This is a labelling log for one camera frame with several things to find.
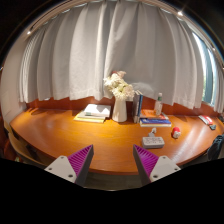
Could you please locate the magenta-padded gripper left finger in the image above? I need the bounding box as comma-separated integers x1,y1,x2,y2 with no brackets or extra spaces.
44,143,95,187

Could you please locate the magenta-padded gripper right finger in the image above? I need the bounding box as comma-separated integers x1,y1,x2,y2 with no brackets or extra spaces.
132,143,182,186

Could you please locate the red and white charger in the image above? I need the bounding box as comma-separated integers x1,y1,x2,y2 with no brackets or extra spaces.
171,126,183,140

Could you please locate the white power strip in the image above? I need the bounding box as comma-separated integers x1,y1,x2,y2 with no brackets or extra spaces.
141,135,166,150

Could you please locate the white power strip plug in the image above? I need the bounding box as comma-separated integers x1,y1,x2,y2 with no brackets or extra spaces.
147,127,158,138

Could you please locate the flat blue book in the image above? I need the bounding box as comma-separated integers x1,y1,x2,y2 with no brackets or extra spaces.
139,118,173,128

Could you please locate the wooden chair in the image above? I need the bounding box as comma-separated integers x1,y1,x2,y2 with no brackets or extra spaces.
2,119,48,167

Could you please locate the orange book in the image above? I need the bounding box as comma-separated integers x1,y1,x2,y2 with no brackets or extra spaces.
139,109,169,121

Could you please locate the yellow book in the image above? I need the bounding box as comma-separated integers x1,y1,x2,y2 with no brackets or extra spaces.
73,111,106,124

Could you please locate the dark jacket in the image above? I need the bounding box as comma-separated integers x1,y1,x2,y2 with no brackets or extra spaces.
206,134,224,162

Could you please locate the clear bottle with green cap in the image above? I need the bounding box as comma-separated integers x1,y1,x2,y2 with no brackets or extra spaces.
153,92,164,117

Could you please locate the red and white booklet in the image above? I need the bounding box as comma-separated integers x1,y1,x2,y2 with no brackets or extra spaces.
198,114,215,126

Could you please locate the upright dark blue book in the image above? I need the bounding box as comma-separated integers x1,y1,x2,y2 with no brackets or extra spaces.
132,93,144,124

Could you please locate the white book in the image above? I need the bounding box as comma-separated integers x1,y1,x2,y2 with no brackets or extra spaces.
83,103,112,119

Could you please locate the white and pink flower bouquet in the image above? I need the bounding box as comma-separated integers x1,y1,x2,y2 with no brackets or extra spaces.
103,70,136,102

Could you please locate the window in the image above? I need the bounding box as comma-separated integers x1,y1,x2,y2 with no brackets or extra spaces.
191,31,217,106

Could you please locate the white pleated curtain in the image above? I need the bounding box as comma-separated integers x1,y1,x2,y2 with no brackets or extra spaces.
18,1,224,114

